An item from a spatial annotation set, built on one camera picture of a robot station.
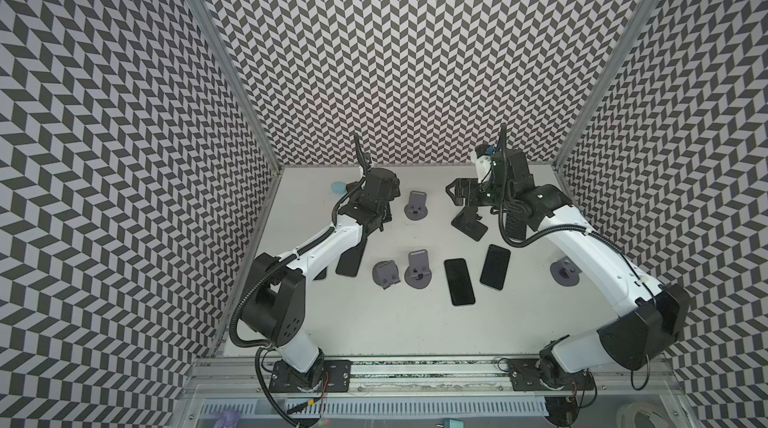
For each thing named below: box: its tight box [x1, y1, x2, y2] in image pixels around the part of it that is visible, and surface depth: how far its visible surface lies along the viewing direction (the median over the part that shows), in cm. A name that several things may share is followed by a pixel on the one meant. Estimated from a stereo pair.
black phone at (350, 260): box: [335, 238, 368, 277], surface depth 92 cm
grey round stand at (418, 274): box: [404, 249, 433, 290], surface depth 86 cm
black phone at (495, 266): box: [480, 244, 511, 290], surface depth 91 cm
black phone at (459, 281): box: [444, 258, 476, 306], surface depth 88 cm
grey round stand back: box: [404, 190, 428, 221], surface depth 103 cm
